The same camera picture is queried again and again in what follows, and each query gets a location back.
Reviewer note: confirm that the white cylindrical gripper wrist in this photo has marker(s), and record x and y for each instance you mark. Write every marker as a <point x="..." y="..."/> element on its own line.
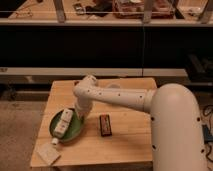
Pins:
<point x="82" y="111"/>

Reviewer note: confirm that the green ceramic bowl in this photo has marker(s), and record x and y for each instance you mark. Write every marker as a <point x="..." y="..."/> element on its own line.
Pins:
<point x="74" y="129"/>

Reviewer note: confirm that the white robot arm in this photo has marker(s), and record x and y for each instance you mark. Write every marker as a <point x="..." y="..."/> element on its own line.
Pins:
<point x="176" y="130"/>

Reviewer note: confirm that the white plastic bottle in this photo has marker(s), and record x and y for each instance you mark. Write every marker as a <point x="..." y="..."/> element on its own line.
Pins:
<point x="62" y="125"/>

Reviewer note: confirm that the dark red chocolate bar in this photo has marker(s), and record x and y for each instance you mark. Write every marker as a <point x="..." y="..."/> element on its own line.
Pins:
<point x="105" y="126"/>

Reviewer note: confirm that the pale yellow sponge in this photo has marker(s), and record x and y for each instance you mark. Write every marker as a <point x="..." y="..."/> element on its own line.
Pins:
<point x="48" y="153"/>

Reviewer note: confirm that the black device on shelf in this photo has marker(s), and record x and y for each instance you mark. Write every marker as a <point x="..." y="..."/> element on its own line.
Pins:
<point x="79" y="9"/>

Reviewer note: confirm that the reddish tray of items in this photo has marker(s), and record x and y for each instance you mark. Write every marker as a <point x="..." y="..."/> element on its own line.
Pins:
<point x="133" y="9"/>

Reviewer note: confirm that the long wooden workbench shelf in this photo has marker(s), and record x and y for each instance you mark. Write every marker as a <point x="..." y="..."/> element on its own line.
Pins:
<point x="100" y="13"/>

